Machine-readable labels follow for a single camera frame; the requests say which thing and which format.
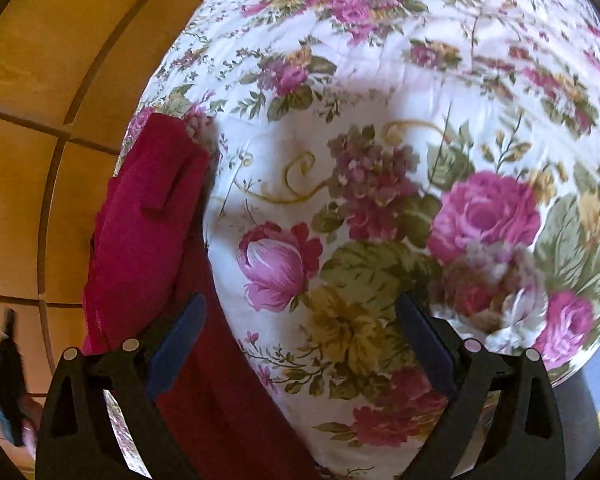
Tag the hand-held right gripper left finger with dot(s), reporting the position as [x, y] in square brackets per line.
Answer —
[180, 341]

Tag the red garment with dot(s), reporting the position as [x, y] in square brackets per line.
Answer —
[150, 240]

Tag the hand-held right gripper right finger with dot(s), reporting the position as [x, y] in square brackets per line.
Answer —
[425, 342]

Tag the floral bed sheet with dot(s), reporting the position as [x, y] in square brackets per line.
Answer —
[380, 110]

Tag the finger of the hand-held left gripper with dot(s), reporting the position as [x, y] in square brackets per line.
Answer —
[7, 375]

